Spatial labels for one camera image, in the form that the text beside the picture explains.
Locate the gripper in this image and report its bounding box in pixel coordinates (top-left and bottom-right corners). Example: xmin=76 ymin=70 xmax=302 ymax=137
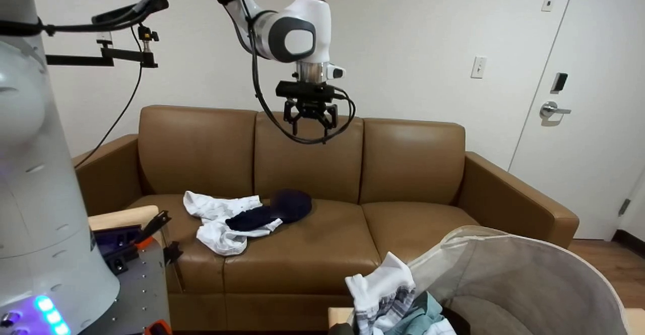
xmin=283 ymin=97 xmax=339 ymax=145

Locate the dark navy cloth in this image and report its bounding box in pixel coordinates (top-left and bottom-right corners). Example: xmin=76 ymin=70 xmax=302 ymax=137
xmin=225 ymin=189 xmax=313 ymax=233

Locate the brown leather sofa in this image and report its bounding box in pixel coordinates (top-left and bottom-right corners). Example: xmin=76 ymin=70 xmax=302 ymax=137
xmin=73 ymin=105 xmax=580 ymax=331

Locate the white striped cloth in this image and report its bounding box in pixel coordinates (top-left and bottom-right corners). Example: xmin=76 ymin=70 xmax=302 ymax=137
xmin=345 ymin=252 xmax=417 ymax=335

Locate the black and orange clamp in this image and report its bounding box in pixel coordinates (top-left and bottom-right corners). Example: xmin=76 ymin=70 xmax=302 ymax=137
xmin=143 ymin=319 xmax=173 ymax=335
xmin=133 ymin=210 xmax=172 ymax=249

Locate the teal cloth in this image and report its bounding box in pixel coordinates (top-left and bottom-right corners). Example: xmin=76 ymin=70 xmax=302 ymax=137
xmin=387 ymin=292 xmax=457 ymax=335

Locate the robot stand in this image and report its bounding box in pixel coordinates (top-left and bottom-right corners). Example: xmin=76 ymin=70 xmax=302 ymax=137
xmin=81 ymin=205 xmax=172 ymax=335

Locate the grey laundry basket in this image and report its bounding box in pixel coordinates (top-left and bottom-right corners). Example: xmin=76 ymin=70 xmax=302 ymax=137
xmin=348 ymin=225 xmax=631 ymax=335

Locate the white door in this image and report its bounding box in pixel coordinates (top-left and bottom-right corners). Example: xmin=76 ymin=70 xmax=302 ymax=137
xmin=508 ymin=0 xmax=645 ymax=241

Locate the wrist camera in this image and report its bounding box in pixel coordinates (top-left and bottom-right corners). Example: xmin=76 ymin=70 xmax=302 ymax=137
xmin=275 ymin=80 xmax=336 ymax=100

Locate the white light switch plate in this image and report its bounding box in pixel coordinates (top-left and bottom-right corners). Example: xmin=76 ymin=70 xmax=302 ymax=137
xmin=470 ymin=55 xmax=488 ymax=80

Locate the black cable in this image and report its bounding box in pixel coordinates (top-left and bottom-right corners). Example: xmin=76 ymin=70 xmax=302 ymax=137
xmin=74 ymin=27 xmax=145 ymax=169

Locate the camera on mount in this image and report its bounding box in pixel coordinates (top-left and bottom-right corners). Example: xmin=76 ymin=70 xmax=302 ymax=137
xmin=45 ymin=0 xmax=170 ymax=69

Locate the silver door handle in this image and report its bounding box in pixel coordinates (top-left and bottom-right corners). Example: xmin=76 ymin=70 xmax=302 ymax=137
xmin=539 ymin=101 xmax=572 ymax=127

